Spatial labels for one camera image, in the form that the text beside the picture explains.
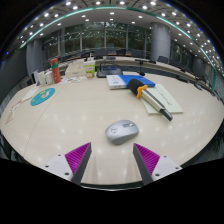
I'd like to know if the dark desk microphone base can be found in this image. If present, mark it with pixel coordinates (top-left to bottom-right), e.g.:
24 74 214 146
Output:
96 63 124 79

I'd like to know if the red bottle with green band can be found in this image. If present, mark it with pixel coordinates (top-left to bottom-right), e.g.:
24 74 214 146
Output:
49 58 62 84

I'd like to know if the green printed paper cup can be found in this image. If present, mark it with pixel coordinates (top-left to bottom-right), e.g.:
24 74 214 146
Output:
83 62 97 79

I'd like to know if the group of ceiling lights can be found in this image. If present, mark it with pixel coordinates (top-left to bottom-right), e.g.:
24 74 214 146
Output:
18 0 224 73

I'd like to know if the blue and white book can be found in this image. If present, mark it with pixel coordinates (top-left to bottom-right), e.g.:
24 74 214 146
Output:
106 74 157 91

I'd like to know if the long curved conference desk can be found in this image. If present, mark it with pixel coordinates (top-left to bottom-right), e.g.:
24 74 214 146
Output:
59 55 224 101

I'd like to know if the silver grey computer mouse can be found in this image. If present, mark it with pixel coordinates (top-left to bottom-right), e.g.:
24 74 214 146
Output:
104 119 140 146

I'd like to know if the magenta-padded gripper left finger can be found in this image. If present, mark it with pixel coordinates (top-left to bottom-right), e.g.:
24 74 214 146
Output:
43 142 92 185

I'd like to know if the colourful sticker sheet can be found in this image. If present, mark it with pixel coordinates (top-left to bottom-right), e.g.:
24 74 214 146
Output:
59 76 86 85

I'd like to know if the handheld microphone with orange ring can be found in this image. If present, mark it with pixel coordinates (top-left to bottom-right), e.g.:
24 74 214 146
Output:
127 78 174 122

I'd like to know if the round teal cartoon mouse pad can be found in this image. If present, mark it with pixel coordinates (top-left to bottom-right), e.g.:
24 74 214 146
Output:
30 87 57 107

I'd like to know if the pale green booklet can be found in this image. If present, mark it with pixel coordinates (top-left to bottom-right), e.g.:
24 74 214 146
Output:
139 83 184 116

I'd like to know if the white cardboard box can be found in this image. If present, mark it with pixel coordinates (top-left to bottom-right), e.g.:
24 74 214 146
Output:
64 63 87 79

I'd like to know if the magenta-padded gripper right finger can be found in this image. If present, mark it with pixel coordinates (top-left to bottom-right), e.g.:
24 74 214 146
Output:
132 143 183 186

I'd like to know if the row of dark office chairs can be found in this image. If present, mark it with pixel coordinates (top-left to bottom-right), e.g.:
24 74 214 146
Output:
76 48 214 91

